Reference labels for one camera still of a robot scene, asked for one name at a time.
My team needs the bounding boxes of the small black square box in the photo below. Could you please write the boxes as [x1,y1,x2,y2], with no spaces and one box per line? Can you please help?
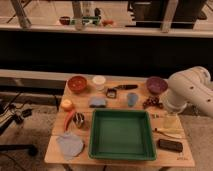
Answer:
[106,88,117,99]

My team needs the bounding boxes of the yellow round fruit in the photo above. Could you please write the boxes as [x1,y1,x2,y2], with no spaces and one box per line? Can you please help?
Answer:
[61,99,73,111]

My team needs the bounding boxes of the red chili pepper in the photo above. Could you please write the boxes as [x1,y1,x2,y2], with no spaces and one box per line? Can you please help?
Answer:
[63,109,76,132]

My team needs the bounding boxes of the white cup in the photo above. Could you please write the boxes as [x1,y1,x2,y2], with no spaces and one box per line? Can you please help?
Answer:
[92,75,106,91]

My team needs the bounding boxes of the striped metal can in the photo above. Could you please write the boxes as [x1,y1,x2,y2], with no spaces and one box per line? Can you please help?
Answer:
[73,113,85,128]

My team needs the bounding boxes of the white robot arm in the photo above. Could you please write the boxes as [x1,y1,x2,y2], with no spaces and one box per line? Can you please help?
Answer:
[161,66,213,129]

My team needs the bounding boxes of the black eraser block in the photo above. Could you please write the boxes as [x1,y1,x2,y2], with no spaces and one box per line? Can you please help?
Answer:
[158,139,183,152]

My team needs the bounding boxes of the black cables on floor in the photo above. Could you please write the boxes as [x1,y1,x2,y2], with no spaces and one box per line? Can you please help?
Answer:
[0,93,34,134]

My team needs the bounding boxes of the purple bowl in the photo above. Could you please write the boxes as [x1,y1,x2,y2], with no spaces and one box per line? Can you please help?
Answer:
[146,76,168,95]

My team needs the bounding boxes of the bunch of dark grapes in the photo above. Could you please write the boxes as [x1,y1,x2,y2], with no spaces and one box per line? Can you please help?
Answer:
[142,96,163,109]

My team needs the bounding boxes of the red bowl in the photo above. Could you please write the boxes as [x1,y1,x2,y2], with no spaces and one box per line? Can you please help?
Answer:
[67,75,87,93]

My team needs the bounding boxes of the black office chair base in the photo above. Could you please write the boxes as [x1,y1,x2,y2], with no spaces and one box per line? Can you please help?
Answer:
[0,144,38,156]

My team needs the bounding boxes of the light blue cup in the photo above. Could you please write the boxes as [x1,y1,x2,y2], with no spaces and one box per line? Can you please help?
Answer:
[127,92,138,107]

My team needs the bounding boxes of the wooden handled utensil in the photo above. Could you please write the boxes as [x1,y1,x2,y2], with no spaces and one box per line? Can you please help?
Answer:
[154,128,182,139]

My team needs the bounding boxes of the green plastic tray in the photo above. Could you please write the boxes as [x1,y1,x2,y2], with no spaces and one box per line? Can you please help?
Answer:
[88,109,156,161]

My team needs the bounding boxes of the blue sponge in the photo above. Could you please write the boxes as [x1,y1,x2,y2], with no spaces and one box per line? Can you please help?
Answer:
[89,97,107,108]

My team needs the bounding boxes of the blue grey cloth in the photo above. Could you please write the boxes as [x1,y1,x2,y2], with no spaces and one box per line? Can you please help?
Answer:
[56,132,84,160]

